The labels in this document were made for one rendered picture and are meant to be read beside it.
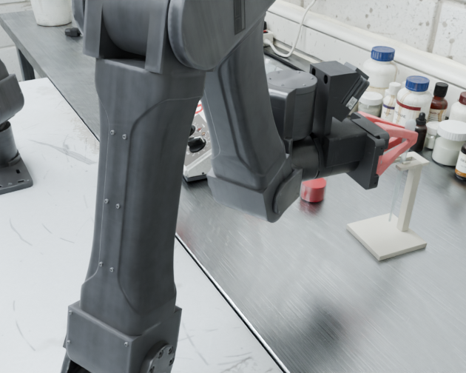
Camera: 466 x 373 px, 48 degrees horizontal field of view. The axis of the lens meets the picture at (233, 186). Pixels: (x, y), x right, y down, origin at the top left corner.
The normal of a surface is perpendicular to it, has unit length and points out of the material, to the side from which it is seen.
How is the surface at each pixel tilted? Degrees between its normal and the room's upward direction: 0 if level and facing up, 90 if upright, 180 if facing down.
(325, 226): 0
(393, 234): 0
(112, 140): 75
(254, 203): 110
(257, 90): 89
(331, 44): 90
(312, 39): 90
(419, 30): 90
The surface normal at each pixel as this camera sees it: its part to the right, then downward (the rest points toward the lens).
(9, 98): 0.95, -0.03
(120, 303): -0.51, 0.21
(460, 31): -0.86, 0.25
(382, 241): 0.01, -0.85
